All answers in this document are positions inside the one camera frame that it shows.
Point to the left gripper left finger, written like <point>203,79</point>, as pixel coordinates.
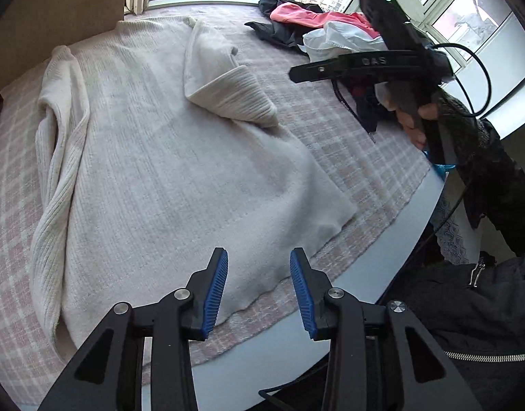
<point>106,372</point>

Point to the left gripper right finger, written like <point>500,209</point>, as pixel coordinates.
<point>381,357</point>

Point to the cream knit sweater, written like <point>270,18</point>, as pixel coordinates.
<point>156,147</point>

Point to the right hand in knit glove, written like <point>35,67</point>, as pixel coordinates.
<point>442,111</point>

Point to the dark red garment in pile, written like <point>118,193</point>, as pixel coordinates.
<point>367,110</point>

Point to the white garment in pile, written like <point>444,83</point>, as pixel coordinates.
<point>337,38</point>

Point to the black zippered jacket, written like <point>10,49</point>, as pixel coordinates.
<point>476,312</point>

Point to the blue garment in pile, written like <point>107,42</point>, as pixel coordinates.
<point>442,170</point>

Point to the pink plaid blanket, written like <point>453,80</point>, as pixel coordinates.
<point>390,182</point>

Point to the pink red garment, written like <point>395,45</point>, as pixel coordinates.
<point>294,14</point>

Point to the black garment in pile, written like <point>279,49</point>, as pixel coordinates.
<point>280,34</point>

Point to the wooden board panel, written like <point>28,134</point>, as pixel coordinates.
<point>53,12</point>

